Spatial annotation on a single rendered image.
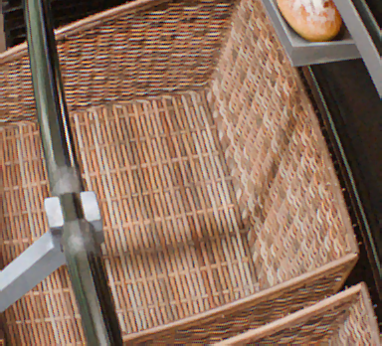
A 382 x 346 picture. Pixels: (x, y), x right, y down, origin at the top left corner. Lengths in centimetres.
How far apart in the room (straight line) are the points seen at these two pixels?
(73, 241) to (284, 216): 65
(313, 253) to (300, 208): 8
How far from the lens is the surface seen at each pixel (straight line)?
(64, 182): 99
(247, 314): 137
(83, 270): 94
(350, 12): 80
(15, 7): 181
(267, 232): 163
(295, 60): 107
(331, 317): 135
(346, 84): 134
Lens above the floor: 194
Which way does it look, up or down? 50 degrees down
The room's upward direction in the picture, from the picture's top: 4 degrees counter-clockwise
